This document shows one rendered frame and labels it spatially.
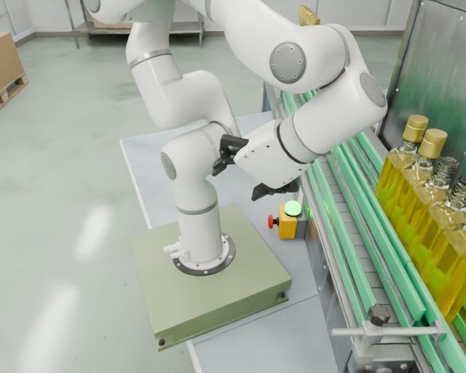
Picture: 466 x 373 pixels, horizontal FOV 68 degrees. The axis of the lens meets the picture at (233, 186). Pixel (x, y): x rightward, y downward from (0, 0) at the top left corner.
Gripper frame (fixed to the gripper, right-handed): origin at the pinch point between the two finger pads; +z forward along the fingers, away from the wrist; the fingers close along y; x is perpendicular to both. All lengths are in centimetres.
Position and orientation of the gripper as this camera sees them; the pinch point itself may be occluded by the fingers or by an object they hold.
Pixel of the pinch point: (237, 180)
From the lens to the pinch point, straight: 62.9
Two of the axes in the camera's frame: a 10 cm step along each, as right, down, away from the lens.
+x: -2.2, 7.8, -5.9
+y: -7.9, -4.9, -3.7
